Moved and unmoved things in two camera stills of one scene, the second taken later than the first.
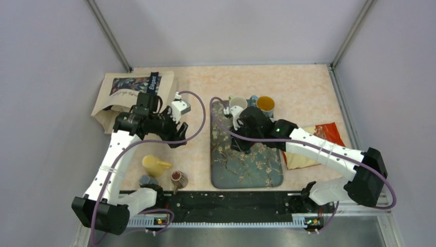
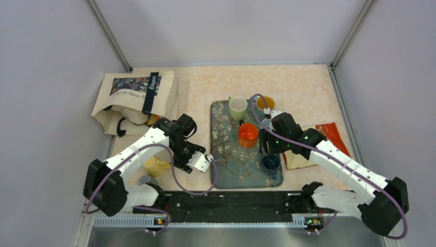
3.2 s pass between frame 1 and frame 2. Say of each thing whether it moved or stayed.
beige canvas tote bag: stayed
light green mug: stayed
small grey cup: stayed
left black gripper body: moved
